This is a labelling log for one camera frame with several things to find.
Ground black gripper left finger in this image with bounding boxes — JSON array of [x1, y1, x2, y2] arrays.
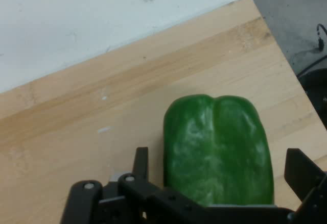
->
[[60, 146, 208, 224]]

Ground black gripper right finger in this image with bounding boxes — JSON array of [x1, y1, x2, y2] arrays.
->
[[284, 147, 327, 224]]

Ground light wooden board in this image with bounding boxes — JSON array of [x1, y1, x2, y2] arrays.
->
[[0, 0, 327, 224]]

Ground green bell pepper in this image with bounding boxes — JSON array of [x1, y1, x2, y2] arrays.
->
[[162, 94, 275, 207]]

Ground black device base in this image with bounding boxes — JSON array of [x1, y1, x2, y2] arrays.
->
[[296, 62, 327, 131]]

